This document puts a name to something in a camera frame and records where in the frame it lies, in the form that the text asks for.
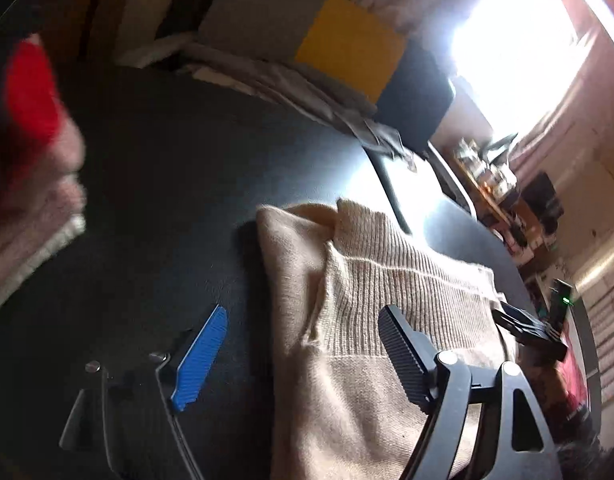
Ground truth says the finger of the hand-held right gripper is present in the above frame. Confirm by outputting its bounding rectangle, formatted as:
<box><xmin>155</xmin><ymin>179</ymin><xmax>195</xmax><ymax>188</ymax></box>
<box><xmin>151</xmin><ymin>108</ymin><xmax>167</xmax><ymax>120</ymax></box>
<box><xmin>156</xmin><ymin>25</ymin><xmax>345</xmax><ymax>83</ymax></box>
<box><xmin>491</xmin><ymin>302</ymin><xmax>540</xmax><ymax>346</ymax></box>

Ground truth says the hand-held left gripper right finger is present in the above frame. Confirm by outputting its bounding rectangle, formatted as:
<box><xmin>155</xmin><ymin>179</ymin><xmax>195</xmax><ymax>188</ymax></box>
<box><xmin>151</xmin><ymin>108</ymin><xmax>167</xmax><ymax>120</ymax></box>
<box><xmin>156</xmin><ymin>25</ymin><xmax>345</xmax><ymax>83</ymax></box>
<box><xmin>378</xmin><ymin>305</ymin><xmax>560</xmax><ymax>480</ymax></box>

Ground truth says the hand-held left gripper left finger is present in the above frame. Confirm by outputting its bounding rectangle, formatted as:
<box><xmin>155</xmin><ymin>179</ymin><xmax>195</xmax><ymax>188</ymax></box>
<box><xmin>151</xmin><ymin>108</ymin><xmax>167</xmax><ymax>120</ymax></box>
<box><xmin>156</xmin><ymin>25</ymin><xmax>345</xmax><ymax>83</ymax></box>
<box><xmin>60</xmin><ymin>305</ymin><xmax>228</xmax><ymax>480</ymax></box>

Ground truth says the beige knit sweater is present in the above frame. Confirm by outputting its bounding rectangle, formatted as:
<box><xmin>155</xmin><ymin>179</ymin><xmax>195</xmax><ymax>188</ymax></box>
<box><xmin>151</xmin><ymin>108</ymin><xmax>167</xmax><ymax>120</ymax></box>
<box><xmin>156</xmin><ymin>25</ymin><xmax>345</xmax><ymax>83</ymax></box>
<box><xmin>254</xmin><ymin>199</ymin><xmax>522</xmax><ymax>480</ymax></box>

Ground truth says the person's right forearm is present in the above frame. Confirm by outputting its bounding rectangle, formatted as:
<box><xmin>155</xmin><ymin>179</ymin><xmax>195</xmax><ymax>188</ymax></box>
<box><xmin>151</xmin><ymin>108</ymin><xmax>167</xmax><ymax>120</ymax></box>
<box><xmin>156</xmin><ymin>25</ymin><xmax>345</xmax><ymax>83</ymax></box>
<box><xmin>517</xmin><ymin>355</ymin><xmax>605</xmax><ymax>480</ymax></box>

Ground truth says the stack of pink folded clothes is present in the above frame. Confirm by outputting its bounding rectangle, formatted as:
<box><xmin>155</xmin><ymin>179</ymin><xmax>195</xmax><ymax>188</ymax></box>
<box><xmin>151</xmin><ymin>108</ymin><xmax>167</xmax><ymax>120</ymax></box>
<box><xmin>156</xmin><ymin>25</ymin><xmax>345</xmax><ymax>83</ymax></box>
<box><xmin>0</xmin><ymin>35</ymin><xmax>88</xmax><ymax>321</ymax></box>

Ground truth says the dark red cloth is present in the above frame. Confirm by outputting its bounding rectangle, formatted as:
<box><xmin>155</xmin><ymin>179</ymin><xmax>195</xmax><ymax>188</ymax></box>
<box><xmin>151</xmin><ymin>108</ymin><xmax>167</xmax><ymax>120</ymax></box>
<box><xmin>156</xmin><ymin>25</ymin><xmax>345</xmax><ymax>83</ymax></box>
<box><xmin>557</xmin><ymin>330</ymin><xmax>590</xmax><ymax>411</ymax></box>

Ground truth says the cluttered side table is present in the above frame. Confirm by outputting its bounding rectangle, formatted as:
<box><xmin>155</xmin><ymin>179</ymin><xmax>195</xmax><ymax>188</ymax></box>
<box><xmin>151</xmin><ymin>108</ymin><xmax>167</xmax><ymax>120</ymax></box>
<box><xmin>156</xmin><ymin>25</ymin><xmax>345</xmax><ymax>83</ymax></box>
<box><xmin>452</xmin><ymin>135</ymin><xmax>568</xmax><ymax>271</ymax></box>

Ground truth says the black curved bar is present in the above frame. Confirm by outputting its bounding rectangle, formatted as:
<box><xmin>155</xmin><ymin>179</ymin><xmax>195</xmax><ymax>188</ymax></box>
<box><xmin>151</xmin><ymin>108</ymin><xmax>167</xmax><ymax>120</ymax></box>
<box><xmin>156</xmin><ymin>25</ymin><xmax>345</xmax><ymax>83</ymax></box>
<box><xmin>364</xmin><ymin>147</ymin><xmax>414</xmax><ymax>235</ymax></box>

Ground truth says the pink curtain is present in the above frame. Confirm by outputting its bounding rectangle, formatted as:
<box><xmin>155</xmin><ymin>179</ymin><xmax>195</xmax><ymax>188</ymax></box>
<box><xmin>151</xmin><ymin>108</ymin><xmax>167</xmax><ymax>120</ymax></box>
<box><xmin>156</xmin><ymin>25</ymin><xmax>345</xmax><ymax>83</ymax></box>
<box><xmin>507</xmin><ymin>0</ymin><xmax>614</xmax><ymax>211</ymax></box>

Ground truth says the bright window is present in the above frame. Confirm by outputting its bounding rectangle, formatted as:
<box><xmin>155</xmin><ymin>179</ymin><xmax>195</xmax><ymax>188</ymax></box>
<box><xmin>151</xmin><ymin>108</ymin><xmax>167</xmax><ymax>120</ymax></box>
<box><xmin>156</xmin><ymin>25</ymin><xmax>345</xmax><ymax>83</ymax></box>
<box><xmin>449</xmin><ymin>0</ymin><xmax>592</xmax><ymax>141</ymax></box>

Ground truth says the pile of grey folded cloth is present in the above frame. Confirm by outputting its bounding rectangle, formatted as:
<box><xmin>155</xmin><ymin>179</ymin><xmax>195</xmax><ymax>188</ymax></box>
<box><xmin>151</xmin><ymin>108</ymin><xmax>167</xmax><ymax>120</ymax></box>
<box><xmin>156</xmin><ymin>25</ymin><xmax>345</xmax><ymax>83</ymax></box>
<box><xmin>117</xmin><ymin>35</ymin><xmax>418</xmax><ymax>171</ymax></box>

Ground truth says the grey yellow dark cushion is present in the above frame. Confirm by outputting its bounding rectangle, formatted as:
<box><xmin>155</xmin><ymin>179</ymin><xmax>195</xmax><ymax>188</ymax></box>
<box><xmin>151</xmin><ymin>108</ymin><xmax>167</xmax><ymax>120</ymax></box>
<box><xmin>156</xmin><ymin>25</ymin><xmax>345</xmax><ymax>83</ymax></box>
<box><xmin>197</xmin><ymin>0</ymin><xmax>455</xmax><ymax>146</ymax></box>

